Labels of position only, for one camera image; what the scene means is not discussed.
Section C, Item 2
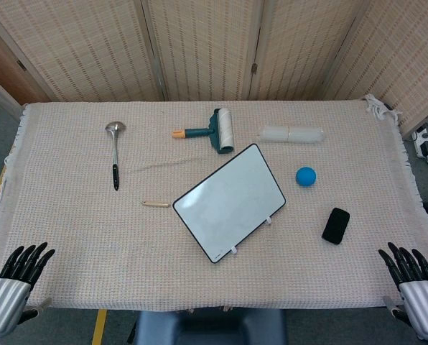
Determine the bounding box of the white power strip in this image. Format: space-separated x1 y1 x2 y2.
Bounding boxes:
411 124 428 160

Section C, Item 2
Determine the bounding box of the beige woven tablecloth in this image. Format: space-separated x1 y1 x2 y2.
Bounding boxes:
0 93 428 313

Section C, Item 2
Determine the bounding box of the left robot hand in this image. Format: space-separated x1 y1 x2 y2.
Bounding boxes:
0 241 56 339

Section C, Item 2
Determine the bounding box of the small whiteboard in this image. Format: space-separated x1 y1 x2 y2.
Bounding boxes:
172 143 287 264

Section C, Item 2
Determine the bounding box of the blue ball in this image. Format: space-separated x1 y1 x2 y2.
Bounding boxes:
295 166 317 188

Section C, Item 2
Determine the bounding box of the black rounded rectangular block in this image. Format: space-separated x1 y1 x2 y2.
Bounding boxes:
321 207 351 246

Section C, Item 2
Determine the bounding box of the clear plastic cylinder case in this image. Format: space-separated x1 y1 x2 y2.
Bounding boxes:
259 124 327 145

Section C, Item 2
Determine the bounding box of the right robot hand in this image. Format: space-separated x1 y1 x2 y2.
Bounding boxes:
378 241 428 341

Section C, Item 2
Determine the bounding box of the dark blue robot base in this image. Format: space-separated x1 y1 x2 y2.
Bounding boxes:
126 308 287 345

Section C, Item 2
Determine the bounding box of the bamboo folding screen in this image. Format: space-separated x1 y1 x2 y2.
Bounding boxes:
0 0 428 134

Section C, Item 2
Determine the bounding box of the teal lint roller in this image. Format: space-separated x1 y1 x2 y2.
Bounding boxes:
171 108 236 155

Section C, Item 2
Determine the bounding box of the steel soup ladle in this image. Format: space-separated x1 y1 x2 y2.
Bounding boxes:
104 121 126 192

